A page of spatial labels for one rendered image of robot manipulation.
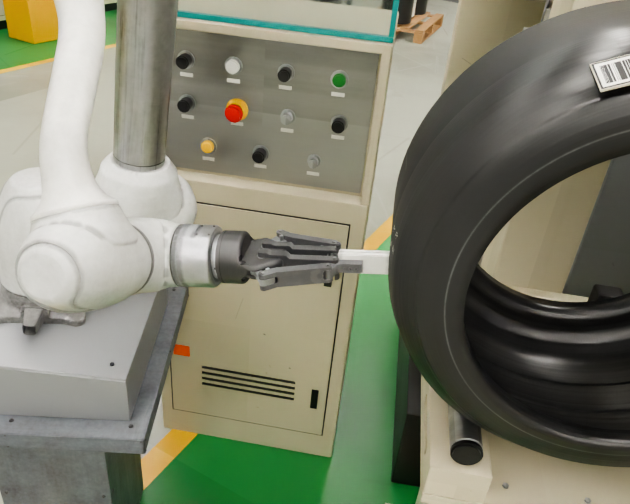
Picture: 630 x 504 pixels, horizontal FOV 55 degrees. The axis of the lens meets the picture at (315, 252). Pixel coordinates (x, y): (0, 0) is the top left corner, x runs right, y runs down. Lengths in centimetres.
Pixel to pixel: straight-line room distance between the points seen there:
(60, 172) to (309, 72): 77
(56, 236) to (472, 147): 45
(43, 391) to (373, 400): 128
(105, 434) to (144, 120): 58
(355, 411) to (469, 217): 157
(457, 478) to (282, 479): 108
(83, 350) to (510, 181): 86
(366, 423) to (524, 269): 112
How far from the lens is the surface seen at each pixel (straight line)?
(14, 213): 120
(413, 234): 70
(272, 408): 190
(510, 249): 113
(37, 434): 126
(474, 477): 94
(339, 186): 149
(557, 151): 64
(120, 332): 127
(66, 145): 78
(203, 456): 202
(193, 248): 84
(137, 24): 113
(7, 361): 123
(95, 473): 152
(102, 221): 74
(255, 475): 197
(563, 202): 110
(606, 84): 63
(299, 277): 81
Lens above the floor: 156
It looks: 32 degrees down
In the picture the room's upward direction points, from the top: 6 degrees clockwise
